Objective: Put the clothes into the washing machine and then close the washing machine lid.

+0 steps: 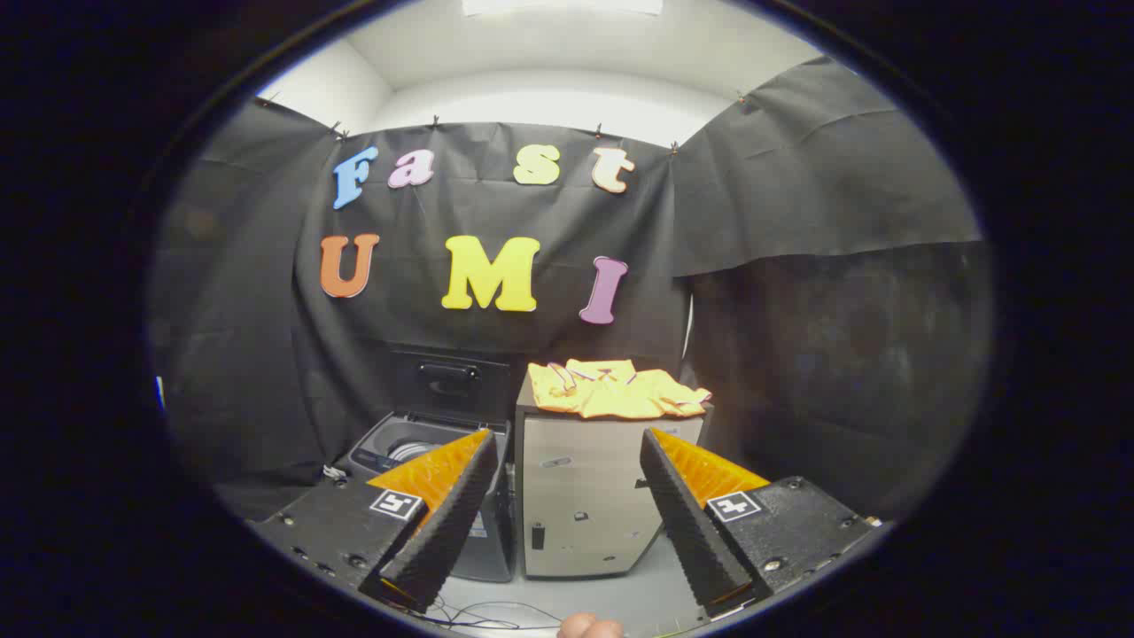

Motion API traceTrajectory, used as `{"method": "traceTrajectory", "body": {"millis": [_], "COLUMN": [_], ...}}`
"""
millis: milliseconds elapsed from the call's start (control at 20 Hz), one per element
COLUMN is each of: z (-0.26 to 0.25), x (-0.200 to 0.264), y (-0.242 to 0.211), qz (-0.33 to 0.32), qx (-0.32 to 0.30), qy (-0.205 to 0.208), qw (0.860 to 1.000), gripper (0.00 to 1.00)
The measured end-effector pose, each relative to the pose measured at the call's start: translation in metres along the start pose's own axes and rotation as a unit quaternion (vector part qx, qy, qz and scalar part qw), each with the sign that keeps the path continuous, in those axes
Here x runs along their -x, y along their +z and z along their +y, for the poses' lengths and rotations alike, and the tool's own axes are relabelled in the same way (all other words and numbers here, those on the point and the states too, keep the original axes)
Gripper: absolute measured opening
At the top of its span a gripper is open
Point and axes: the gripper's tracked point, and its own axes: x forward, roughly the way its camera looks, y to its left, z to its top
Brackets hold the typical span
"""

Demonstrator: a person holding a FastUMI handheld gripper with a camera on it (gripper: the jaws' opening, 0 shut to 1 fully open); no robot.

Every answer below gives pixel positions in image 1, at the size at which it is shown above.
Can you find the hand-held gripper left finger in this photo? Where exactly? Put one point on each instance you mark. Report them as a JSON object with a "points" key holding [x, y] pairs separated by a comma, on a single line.
{"points": [[447, 523]]}

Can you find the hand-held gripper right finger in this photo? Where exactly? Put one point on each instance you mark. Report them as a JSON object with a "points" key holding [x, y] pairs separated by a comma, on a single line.
{"points": [[691, 532]]}

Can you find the grey washing machine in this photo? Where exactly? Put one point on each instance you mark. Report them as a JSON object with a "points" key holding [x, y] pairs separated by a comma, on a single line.
{"points": [[390, 443]]}

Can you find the yellow polo shirt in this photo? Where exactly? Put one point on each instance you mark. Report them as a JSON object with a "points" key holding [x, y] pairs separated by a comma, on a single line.
{"points": [[620, 394]]}

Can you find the beige cabinet with grey top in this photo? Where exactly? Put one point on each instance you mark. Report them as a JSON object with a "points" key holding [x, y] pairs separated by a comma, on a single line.
{"points": [[585, 478]]}

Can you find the black backdrop cloth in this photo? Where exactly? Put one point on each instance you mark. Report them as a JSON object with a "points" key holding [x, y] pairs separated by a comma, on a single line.
{"points": [[257, 310]]}

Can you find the ceiling light panel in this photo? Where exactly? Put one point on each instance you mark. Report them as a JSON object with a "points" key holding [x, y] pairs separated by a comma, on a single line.
{"points": [[558, 5]]}

